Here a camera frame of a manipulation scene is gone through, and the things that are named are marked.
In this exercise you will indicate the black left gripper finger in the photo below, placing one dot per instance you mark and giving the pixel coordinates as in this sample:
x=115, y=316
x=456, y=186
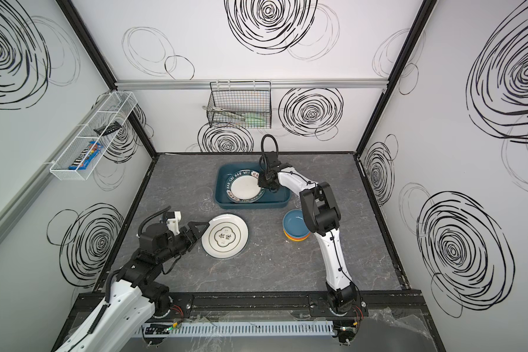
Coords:
x=198, y=228
x=179, y=253

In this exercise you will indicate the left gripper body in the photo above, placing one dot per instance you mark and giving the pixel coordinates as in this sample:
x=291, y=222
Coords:
x=189, y=235

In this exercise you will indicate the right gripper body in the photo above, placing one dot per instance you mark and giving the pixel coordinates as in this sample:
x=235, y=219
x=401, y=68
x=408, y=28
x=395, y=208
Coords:
x=266, y=177

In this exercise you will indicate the teal rimmed white plate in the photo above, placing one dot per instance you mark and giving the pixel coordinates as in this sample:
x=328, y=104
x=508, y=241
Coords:
x=242, y=187

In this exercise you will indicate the white plate quatrefoil motif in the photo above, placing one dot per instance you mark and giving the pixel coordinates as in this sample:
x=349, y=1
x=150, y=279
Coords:
x=226, y=236

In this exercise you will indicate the white plate red characters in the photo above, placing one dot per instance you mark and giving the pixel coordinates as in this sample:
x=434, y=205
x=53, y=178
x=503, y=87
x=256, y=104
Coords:
x=229, y=174

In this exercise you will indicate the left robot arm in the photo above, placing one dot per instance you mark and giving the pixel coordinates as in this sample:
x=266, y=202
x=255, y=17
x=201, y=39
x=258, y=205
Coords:
x=133, y=294

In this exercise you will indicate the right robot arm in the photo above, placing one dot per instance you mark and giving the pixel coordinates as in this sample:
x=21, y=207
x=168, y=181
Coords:
x=321, y=216

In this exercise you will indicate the teal plastic bin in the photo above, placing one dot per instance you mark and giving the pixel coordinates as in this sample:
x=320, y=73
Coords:
x=269, y=200

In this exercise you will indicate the blue bowl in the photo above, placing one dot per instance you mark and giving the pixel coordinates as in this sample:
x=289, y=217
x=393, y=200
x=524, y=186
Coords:
x=294, y=221

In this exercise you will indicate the orange bowl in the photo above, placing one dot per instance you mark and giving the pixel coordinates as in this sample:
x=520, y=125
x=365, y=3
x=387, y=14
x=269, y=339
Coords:
x=296, y=236

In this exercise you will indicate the green item in basket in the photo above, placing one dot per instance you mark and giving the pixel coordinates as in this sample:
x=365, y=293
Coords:
x=255, y=119

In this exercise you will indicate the yellow bowl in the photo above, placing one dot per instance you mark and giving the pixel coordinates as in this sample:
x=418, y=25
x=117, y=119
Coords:
x=297, y=239

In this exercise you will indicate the metal tongs in basket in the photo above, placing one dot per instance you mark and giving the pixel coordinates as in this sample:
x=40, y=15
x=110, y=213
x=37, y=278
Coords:
x=228, y=113

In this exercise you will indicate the blue candy packet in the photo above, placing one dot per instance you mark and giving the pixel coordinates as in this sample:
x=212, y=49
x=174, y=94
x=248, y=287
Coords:
x=82, y=162

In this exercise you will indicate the black wire wall basket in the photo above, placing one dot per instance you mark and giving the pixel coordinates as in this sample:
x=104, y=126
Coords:
x=241, y=101

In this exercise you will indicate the white slotted cable duct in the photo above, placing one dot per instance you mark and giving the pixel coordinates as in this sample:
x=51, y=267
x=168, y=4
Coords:
x=238, y=329

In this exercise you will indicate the white wire wall shelf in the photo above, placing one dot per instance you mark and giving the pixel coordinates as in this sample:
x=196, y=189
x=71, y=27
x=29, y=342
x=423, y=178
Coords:
x=118, y=146

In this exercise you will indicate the left wall aluminium rail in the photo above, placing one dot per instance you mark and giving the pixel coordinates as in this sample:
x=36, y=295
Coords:
x=11, y=214

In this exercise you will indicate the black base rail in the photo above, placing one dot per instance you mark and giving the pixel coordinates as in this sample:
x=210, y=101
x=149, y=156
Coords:
x=313, y=303

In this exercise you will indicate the black corner frame post right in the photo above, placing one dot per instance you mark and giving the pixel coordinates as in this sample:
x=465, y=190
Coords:
x=405, y=54

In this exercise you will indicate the black corner frame post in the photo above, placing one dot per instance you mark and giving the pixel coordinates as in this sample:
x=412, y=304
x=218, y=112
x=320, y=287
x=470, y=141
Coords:
x=405, y=54
x=77, y=24

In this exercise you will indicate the black corner frame post left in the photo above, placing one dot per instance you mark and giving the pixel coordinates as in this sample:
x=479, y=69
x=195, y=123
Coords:
x=77, y=24

